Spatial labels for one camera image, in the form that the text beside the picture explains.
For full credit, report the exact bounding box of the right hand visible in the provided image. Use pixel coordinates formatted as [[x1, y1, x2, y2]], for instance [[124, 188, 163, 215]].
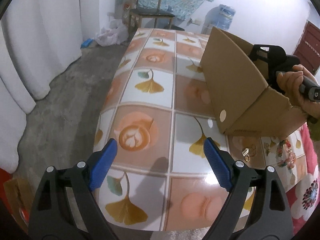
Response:
[[277, 64, 319, 119]]

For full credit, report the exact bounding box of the wooden chair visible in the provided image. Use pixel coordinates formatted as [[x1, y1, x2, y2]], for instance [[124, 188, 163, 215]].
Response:
[[128, 0, 175, 35]]

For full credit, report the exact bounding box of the blue water jug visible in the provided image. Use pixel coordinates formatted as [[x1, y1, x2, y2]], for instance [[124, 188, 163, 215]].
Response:
[[201, 4, 236, 35]]

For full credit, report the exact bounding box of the small blue floor object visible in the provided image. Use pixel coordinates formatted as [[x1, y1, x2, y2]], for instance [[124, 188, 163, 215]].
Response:
[[81, 38, 93, 48]]

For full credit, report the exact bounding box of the white plastic bag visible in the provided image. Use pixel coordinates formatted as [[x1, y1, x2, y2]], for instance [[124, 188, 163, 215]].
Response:
[[94, 19, 129, 47]]

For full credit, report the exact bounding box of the colourful bead bracelet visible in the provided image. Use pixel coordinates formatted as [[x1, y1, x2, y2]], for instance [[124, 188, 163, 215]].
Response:
[[275, 139, 297, 170]]

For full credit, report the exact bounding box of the white curtain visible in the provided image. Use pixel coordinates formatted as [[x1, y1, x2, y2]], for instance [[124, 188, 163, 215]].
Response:
[[1, 0, 82, 173]]

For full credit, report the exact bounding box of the gold hoop earring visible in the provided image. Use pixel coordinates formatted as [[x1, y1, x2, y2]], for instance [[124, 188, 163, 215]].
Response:
[[244, 155, 250, 162]]

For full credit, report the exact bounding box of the red cardboard floor box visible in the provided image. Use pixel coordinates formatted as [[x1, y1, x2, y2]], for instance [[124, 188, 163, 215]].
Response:
[[1, 169, 34, 233]]

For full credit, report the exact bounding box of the pink floral blanket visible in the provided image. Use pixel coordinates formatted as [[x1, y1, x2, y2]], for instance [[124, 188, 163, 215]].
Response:
[[286, 124, 319, 233]]

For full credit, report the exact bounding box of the dark red door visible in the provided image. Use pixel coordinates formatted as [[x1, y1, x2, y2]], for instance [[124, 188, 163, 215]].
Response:
[[294, 21, 320, 75]]

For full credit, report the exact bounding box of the tile pattern table mat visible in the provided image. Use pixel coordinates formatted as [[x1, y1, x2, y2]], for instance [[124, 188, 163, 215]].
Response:
[[94, 29, 299, 231]]

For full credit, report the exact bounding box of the brown cardboard box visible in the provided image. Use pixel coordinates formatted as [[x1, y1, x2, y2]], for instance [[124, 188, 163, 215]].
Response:
[[200, 28, 307, 138]]

